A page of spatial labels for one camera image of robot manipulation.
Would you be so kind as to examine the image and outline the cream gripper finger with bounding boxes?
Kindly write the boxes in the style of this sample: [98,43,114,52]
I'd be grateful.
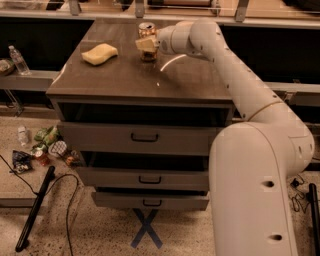
[135,35,158,53]

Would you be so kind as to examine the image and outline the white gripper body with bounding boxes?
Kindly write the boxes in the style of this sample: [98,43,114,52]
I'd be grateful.
[157,21,194,55]

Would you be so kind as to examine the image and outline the orange soda can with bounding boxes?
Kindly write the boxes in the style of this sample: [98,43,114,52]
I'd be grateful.
[138,22,157,62]

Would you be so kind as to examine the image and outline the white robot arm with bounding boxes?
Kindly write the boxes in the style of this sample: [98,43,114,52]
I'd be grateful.
[136,18,315,256]

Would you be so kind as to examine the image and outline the red can on floor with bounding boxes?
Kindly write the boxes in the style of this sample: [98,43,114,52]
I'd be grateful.
[35,150,50,166]

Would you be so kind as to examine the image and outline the yellow sponge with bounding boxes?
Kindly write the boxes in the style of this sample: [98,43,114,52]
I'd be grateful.
[81,43,118,66]

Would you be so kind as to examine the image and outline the grey drawer cabinet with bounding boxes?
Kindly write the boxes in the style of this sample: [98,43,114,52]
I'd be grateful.
[47,19,234,197]

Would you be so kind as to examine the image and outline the top grey drawer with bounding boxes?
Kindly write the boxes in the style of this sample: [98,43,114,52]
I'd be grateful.
[58,122,220,156]

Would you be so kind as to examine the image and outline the grey drawer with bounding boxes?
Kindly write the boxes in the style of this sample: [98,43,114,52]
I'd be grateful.
[58,122,220,156]
[77,167,209,191]
[91,192,209,211]

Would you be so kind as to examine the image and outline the clear plastic water bottle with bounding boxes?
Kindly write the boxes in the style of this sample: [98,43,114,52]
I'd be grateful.
[9,45,31,75]

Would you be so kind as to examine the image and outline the middle grey drawer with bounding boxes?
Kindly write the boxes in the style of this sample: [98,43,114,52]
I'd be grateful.
[77,167,209,191]

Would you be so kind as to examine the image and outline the white patterned cup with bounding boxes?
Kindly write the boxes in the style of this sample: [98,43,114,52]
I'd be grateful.
[48,140,67,157]

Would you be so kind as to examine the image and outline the brown snack item floor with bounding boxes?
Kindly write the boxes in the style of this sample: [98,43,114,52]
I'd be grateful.
[65,150,81,167]

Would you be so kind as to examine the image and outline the small bowl on ledge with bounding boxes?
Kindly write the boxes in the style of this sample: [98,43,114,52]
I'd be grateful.
[0,59,15,76]

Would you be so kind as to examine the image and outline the small bottle on floor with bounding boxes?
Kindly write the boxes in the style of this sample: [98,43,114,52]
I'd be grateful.
[17,126,29,146]

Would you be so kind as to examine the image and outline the bottom grey drawer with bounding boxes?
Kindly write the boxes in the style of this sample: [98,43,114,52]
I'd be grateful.
[91,192,209,211]

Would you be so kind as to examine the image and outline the dark blue chip bag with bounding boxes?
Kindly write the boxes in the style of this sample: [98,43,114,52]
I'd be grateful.
[12,150,32,173]

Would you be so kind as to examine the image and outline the blue tape cross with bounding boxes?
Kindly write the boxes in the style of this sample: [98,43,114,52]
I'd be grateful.
[131,209,163,249]

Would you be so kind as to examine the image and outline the black bar right floor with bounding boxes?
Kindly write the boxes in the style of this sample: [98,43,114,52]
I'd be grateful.
[307,183,320,256]

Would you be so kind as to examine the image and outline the black bar on floor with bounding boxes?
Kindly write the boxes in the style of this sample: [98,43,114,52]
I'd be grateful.
[15,166,55,252]

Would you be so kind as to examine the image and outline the black cable on floor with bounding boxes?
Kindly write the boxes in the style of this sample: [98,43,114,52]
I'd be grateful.
[0,153,81,256]

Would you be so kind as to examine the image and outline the black cable right floor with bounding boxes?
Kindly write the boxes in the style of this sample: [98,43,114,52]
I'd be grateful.
[289,174,311,214]

